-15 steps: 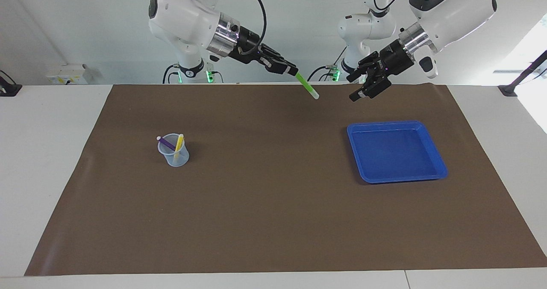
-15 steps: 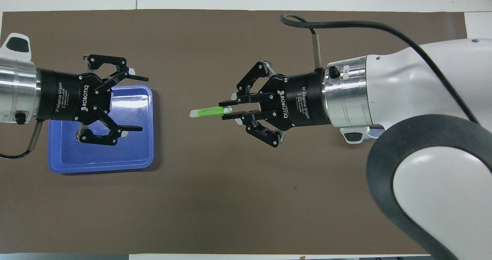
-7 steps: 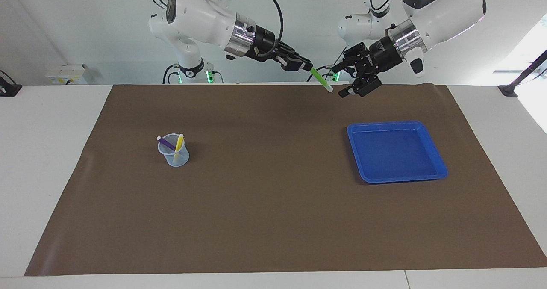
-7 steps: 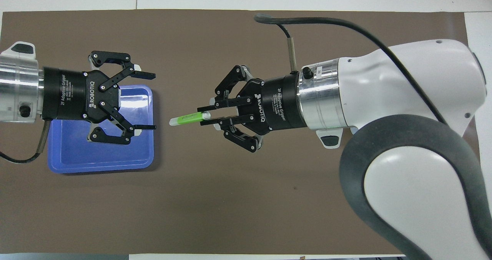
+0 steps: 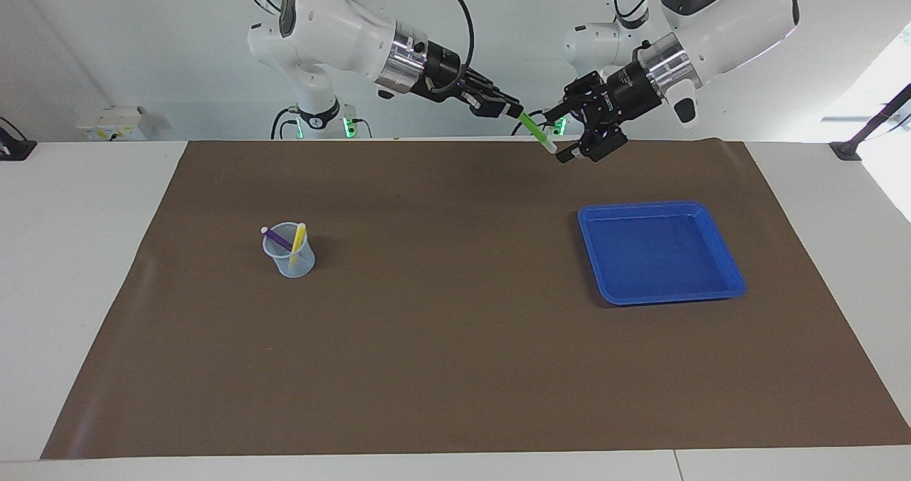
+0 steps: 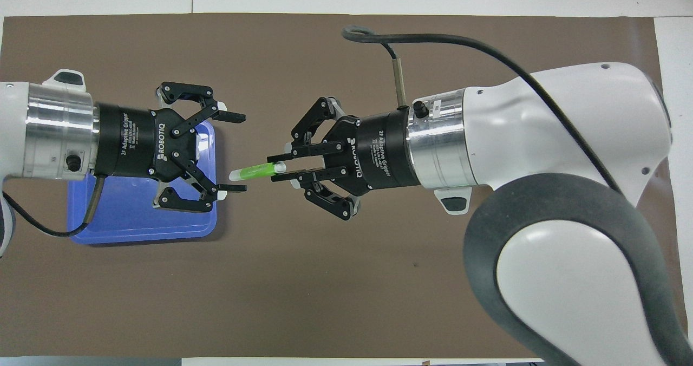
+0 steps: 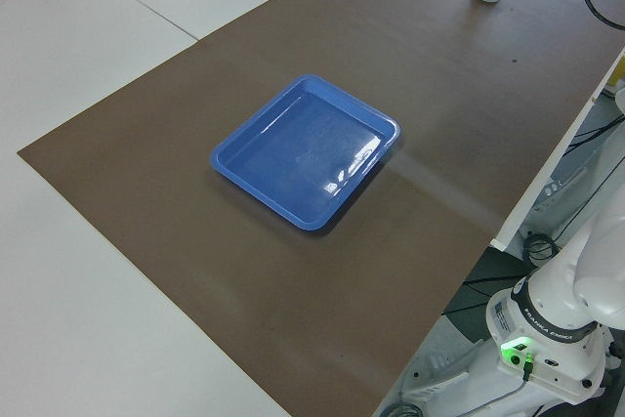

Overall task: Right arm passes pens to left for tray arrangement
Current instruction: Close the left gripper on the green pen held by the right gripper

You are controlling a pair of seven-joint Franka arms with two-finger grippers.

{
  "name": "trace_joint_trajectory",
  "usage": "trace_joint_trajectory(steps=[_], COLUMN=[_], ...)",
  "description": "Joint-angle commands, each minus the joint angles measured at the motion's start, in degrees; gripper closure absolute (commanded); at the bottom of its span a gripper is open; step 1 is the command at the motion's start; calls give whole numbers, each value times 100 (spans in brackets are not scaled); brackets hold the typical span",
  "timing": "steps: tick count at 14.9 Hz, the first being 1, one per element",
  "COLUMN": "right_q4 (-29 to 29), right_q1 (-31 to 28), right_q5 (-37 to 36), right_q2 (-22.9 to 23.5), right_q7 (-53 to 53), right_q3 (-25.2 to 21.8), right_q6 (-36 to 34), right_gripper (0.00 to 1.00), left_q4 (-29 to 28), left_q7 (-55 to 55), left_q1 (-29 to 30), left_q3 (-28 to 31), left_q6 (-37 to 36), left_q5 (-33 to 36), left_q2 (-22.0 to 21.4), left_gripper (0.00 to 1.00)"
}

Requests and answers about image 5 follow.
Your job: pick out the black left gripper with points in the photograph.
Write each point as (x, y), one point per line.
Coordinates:
(605, 104)

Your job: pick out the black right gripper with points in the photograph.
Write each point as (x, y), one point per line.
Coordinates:
(445, 72)

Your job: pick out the green pen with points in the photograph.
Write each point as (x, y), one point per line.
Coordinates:
(535, 130)

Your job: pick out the yellow pen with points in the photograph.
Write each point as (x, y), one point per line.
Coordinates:
(299, 239)

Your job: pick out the purple pen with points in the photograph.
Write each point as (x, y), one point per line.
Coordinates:
(276, 238)

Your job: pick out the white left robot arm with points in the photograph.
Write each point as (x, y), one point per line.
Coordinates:
(733, 18)

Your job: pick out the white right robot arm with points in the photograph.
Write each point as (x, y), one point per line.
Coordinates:
(334, 29)

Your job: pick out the blue plastic tray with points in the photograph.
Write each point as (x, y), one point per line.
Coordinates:
(662, 253)

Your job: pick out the brown table mat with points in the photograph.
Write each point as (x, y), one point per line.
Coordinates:
(455, 367)

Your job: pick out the translucent plastic cup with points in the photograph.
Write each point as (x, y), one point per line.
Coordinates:
(299, 267)

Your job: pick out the black table clamp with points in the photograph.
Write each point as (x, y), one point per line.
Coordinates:
(14, 150)

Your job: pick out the white wall socket box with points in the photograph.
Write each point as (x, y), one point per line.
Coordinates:
(107, 129)

